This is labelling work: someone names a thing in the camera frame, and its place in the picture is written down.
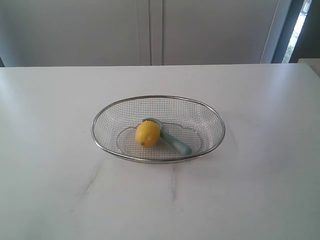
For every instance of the yellow lemon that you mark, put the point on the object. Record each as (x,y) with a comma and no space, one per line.
(148,133)

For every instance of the teal handled peeler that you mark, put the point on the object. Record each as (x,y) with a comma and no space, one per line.
(179,146)

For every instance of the white cabinet at right edge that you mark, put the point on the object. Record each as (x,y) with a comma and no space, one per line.
(313,63)

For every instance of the oval wire mesh basket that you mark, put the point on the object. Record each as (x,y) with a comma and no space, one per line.
(194,123)

